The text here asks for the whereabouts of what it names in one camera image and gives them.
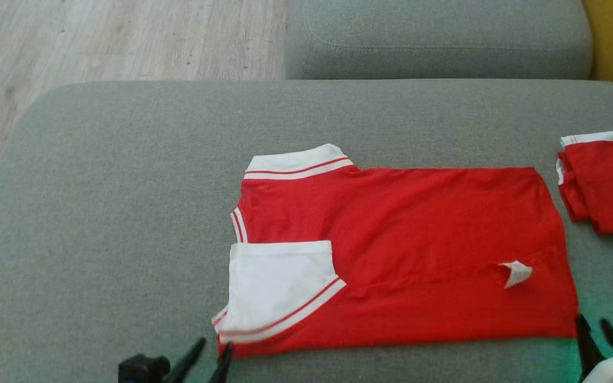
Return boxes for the red shorts white waistband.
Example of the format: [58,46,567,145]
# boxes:
[555,130,613,238]

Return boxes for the large grey sofa seat cushion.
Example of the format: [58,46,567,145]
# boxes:
[0,78,613,383]

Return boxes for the red shirt white sleeves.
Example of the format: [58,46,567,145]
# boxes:
[211,143,580,359]

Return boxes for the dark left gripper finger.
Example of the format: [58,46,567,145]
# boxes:
[164,337,208,383]
[209,341,235,383]

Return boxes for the small grey sofa cushion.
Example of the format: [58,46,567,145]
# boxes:
[284,0,594,81]

